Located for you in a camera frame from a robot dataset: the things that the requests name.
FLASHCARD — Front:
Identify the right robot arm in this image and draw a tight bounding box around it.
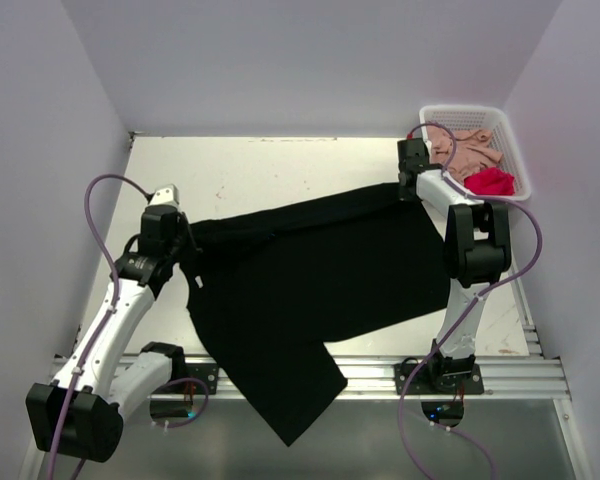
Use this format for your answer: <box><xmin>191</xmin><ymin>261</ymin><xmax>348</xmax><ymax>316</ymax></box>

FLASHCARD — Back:
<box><xmin>395</xmin><ymin>138</ymin><xmax>511</xmax><ymax>395</ymax></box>

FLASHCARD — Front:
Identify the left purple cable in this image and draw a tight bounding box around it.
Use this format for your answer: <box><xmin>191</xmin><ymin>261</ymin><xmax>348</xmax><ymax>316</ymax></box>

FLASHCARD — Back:
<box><xmin>42</xmin><ymin>173</ymin><xmax>211</xmax><ymax>480</ymax></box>

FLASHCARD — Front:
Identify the white plastic basket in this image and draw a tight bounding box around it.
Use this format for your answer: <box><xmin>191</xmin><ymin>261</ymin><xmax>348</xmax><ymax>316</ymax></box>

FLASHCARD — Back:
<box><xmin>419</xmin><ymin>104</ymin><xmax>532</xmax><ymax>202</ymax></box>

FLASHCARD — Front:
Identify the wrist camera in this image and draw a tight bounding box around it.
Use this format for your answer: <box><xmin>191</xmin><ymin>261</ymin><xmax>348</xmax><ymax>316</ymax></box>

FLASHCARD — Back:
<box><xmin>405</xmin><ymin>133</ymin><xmax>429</xmax><ymax>163</ymax></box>
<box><xmin>148</xmin><ymin>184</ymin><xmax>180</xmax><ymax>209</ymax></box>

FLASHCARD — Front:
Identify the aluminium mounting rail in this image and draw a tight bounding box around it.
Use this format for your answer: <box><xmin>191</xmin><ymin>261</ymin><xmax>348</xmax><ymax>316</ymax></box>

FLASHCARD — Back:
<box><xmin>49</xmin><ymin>354</ymin><xmax>571</xmax><ymax>401</ymax></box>

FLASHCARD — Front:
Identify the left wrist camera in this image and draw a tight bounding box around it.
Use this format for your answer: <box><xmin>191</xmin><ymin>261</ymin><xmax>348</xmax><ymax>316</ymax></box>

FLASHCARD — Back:
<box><xmin>148</xmin><ymin>184</ymin><xmax>180</xmax><ymax>209</ymax></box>

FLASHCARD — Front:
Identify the red t shirt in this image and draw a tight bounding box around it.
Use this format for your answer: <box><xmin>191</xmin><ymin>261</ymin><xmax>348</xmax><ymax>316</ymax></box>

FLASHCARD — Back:
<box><xmin>464</xmin><ymin>167</ymin><xmax>515</xmax><ymax>196</ymax></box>

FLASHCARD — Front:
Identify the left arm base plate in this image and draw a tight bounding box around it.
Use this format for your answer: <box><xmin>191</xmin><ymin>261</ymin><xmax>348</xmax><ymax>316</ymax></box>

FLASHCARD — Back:
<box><xmin>184</xmin><ymin>363</ymin><xmax>220</xmax><ymax>396</ymax></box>

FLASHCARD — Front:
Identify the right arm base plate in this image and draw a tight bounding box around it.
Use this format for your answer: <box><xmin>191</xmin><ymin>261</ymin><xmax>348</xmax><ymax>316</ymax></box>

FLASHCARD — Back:
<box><xmin>393</xmin><ymin>362</ymin><xmax>485</xmax><ymax>396</ymax></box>

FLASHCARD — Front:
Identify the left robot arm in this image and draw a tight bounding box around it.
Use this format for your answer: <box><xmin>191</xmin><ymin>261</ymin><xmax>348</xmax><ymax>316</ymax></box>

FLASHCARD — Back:
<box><xmin>25</xmin><ymin>200</ymin><xmax>193</xmax><ymax>462</ymax></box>

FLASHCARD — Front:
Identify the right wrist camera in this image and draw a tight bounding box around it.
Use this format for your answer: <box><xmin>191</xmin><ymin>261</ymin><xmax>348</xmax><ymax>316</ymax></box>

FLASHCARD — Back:
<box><xmin>405</xmin><ymin>133</ymin><xmax>429</xmax><ymax>163</ymax></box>

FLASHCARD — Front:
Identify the beige t shirt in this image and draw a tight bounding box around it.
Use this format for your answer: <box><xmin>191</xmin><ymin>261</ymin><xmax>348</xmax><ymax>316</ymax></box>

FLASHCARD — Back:
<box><xmin>426</xmin><ymin>126</ymin><xmax>503</xmax><ymax>184</ymax></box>

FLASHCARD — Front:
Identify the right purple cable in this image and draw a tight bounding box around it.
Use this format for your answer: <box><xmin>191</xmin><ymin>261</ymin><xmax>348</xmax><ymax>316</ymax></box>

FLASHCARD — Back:
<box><xmin>397</xmin><ymin>123</ymin><xmax>546</xmax><ymax>480</ymax></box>

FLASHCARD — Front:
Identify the black t shirt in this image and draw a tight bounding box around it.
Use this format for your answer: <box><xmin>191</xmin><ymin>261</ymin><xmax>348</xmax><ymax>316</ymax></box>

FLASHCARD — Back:
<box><xmin>180</xmin><ymin>183</ymin><xmax>450</xmax><ymax>445</ymax></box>

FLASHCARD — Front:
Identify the purple cable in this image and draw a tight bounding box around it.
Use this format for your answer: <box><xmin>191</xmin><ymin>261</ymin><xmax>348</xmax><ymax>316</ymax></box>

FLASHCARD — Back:
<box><xmin>397</xmin><ymin>123</ymin><xmax>546</xmax><ymax>480</ymax></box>
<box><xmin>42</xmin><ymin>173</ymin><xmax>211</xmax><ymax>480</ymax></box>

